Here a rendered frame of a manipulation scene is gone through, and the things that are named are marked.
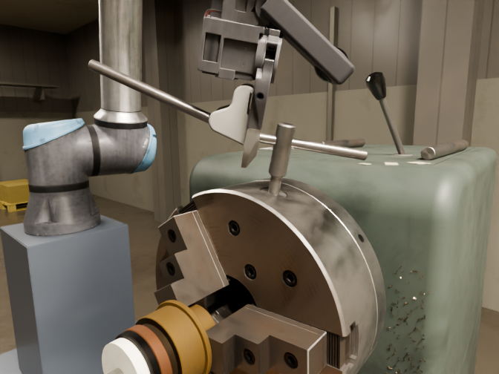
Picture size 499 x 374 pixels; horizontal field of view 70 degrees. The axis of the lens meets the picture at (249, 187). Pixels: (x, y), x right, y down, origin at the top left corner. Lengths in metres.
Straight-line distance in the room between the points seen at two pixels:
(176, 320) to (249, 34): 0.30
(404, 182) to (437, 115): 2.21
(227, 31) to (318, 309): 0.30
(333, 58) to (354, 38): 2.93
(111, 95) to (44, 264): 0.37
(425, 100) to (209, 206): 2.39
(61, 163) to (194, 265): 0.45
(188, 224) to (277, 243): 0.12
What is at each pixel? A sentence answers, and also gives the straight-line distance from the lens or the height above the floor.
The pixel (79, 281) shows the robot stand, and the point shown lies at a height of 1.00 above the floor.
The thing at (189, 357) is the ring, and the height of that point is 1.09.
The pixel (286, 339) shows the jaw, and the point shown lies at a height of 1.10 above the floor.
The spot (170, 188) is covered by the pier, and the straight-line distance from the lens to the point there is 4.93.
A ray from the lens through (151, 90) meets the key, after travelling 0.43.
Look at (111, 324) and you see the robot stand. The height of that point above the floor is 0.88.
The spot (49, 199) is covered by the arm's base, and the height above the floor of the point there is 1.17.
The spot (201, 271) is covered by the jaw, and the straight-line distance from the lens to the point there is 0.44.
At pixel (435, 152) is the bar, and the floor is 1.27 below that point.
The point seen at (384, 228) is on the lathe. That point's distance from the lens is 0.51.
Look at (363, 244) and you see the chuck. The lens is 0.47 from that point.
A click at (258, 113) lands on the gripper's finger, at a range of 0.38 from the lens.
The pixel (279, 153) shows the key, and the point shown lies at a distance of 0.42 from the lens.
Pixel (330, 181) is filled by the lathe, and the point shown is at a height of 1.23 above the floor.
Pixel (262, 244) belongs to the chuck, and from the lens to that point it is 0.41.
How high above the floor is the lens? 1.32
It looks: 10 degrees down
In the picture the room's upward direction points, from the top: 1 degrees counter-clockwise
